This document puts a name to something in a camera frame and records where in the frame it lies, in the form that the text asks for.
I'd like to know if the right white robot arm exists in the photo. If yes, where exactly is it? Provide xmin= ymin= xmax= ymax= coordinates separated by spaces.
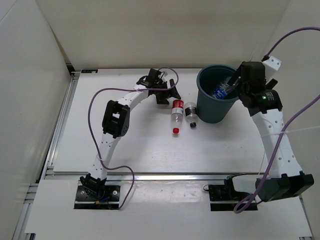
xmin=224 ymin=61 xmax=314 ymax=202

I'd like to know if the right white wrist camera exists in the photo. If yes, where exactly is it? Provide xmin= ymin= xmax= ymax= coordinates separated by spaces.
xmin=261 ymin=56 xmax=282 ymax=81

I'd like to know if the red label plastic bottle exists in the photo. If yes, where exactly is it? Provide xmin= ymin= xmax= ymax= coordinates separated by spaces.
xmin=171 ymin=99 xmax=184 ymax=135

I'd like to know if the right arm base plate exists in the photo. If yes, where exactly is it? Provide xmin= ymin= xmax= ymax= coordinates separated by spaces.
xmin=203 ymin=179 xmax=250 ymax=212

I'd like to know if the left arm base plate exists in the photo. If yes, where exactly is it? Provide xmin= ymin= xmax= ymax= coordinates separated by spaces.
xmin=73 ymin=182 xmax=121 ymax=210

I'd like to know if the dark teal plastic bin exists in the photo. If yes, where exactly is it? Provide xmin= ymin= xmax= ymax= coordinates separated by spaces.
xmin=196 ymin=64 xmax=239 ymax=124

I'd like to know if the blue label Aquafina bottle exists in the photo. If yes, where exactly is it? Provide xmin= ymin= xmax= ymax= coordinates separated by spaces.
xmin=210 ymin=76 xmax=238 ymax=100

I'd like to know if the purple cable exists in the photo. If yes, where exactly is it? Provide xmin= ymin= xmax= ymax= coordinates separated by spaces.
xmin=88 ymin=66 xmax=180 ymax=210
xmin=233 ymin=26 xmax=320 ymax=214

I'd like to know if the aluminium front rail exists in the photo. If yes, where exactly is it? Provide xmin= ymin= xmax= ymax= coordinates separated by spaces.
xmin=42 ymin=172 xmax=261 ymax=182

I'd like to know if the black label plastic bottle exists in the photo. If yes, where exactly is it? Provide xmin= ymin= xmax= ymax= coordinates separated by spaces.
xmin=184 ymin=102 xmax=198 ymax=129

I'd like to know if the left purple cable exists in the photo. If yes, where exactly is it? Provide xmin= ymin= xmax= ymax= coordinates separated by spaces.
xmin=88 ymin=66 xmax=180 ymax=210

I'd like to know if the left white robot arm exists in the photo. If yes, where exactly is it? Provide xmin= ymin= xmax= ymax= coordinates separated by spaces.
xmin=80 ymin=67 xmax=181 ymax=201

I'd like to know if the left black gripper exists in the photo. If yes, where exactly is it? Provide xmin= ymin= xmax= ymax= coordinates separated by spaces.
xmin=154 ymin=78 xmax=181 ymax=105

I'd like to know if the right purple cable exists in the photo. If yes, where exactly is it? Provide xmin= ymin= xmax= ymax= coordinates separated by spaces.
xmin=233 ymin=26 xmax=320 ymax=214

